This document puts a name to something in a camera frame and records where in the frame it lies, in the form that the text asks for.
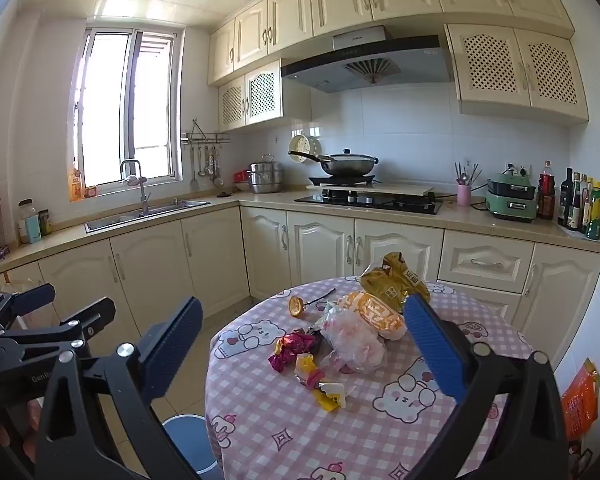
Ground steel kitchen sink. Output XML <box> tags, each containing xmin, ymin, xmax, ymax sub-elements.
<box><xmin>84</xmin><ymin>199</ymin><xmax>211</xmax><ymax>233</ymax></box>

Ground gold snack bag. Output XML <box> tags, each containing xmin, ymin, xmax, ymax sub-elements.
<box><xmin>360</xmin><ymin>252</ymin><xmax>431</xmax><ymax>306</ymax></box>

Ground cream perforated colander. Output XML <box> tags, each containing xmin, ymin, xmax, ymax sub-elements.
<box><xmin>288</xmin><ymin>132</ymin><xmax>322</xmax><ymax>166</ymax></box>

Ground pink checked bear tablecloth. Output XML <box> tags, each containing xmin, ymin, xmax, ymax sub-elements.
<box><xmin>205</xmin><ymin>276</ymin><xmax>541</xmax><ymax>480</ymax></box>

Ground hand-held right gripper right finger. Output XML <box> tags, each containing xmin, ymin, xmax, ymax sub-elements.
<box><xmin>402</xmin><ymin>294</ymin><xmax>568</xmax><ymax>480</ymax></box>

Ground clear pink plastic bag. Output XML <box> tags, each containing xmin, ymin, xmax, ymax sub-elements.
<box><xmin>320</xmin><ymin>302</ymin><xmax>387</xmax><ymax>373</ymax></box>

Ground blue trash bin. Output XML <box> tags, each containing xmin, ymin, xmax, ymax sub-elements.
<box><xmin>161</xmin><ymin>414</ymin><xmax>226</xmax><ymax>480</ymax></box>

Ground dark thin stick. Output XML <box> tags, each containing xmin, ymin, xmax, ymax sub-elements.
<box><xmin>302</xmin><ymin>287</ymin><xmax>337</xmax><ymax>307</ymax></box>

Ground red purple candy wrapper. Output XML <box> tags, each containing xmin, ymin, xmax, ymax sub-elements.
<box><xmin>268</xmin><ymin>330</ymin><xmax>317</xmax><ymax>373</ymax></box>

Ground orange and white snack bag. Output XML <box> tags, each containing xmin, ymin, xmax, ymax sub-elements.
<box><xmin>337</xmin><ymin>290</ymin><xmax>408</xmax><ymax>341</ymax></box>

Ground black burner plate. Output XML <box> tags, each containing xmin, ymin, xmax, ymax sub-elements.
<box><xmin>307</xmin><ymin>174</ymin><xmax>377</xmax><ymax>187</ymax></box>

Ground dark green glass bottle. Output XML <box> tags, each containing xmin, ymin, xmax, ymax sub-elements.
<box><xmin>557</xmin><ymin>167</ymin><xmax>574</xmax><ymax>227</ymax></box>

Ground cream base cabinets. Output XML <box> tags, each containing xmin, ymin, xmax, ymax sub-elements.
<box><xmin>0</xmin><ymin>202</ymin><xmax>600</xmax><ymax>361</ymax></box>

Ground yellow and white wrapper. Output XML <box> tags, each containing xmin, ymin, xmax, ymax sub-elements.
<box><xmin>313</xmin><ymin>381</ymin><xmax>348</xmax><ymax>412</ymax></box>

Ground brown vinegar bottle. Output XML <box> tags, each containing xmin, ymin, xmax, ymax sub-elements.
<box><xmin>580</xmin><ymin>175</ymin><xmax>593</xmax><ymax>235</ymax></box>

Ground small lattice door cabinet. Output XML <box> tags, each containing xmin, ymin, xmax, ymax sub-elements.
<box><xmin>218</xmin><ymin>58</ymin><xmax>312</xmax><ymax>132</ymax></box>

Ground white lid jar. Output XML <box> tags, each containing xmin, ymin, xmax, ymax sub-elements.
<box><xmin>17</xmin><ymin>199</ymin><xmax>42</xmax><ymax>245</ymax></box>

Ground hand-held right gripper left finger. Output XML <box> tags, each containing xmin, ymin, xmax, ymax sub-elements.
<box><xmin>34</xmin><ymin>296</ymin><xmax>216</xmax><ymax>480</ymax></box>

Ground grey range hood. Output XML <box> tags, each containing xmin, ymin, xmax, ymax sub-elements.
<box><xmin>280</xmin><ymin>25</ymin><xmax>453</xmax><ymax>94</ymax></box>

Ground orange dish soap bottle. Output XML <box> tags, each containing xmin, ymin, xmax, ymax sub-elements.
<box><xmin>69</xmin><ymin>167</ymin><xmax>85</xmax><ymax>203</ymax></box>

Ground kitchen window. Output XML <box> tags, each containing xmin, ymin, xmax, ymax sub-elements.
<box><xmin>70</xmin><ymin>27</ymin><xmax>186</xmax><ymax>196</ymax></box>

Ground green electric grill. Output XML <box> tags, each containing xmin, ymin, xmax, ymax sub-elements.
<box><xmin>485</xmin><ymin>172</ymin><xmax>538</xmax><ymax>223</ymax></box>

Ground dark soy sauce bottle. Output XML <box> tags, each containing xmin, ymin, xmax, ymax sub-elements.
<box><xmin>569</xmin><ymin>172</ymin><xmax>583</xmax><ymax>231</ymax></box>

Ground orange printed bag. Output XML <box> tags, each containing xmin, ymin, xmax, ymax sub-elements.
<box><xmin>560</xmin><ymin>358</ymin><xmax>600</xmax><ymax>438</ymax></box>

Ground steel utensil rack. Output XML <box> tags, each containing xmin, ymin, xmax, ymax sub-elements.
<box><xmin>181</xmin><ymin>119</ymin><xmax>232</xmax><ymax>146</ymax></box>

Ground green yellow-label bottle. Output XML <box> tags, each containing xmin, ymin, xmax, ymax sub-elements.
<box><xmin>586</xmin><ymin>180</ymin><xmax>600</xmax><ymax>241</ymax></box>

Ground black glass gas stove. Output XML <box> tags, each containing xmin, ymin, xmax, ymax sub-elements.
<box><xmin>294</xmin><ymin>185</ymin><xmax>443</xmax><ymax>216</ymax></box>

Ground steel steamer pot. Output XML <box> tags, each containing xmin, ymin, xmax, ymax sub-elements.
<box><xmin>247</xmin><ymin>154</ymin><xmax>284</xmax><ymax>194</ymax></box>

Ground yellow candy wrapper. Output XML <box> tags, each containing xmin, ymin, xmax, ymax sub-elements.
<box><xmin>294</xmin><ymin>353</ymin><xmax>326</xmax><ymax>388</ymax></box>

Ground steel sink faucet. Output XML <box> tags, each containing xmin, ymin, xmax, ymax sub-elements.
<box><xmin>120</xmin><ymin>159</ymin><xmax>151</xmax><ymax>215</ymax></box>

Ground steel ladle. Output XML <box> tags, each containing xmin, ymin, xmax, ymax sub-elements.
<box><xmin>212</xmin><ymin>146</ymin><xmax>226</xmax><ymax>188</ymax></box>

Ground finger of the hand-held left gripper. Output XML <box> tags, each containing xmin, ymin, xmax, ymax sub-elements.
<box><xmin>0</xmin><ymin>283</ymin><xmax>56</xmax><ymax>333</ymax></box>
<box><xmin>0</xmin><ymin>296</ymin><xmax>117</xmax><ymax>361</ymax></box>

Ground large lattice door cabinet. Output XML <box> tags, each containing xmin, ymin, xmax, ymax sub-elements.
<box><xmin>444</xmin><ymin>23</ymin><xmax>590</xmax><ymax>127</ymax></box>

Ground person's left hand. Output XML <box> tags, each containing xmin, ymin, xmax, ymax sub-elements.
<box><xmin>0</xmin><ymin>402</ymin><xmax>41</xmax><ymax>466</ymax></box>

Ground steel wok with lid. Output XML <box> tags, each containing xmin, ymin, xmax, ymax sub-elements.
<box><xmin>287</xmin><ymin>148</ymin><xmax>380</xmax><ymax>177</ymax></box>

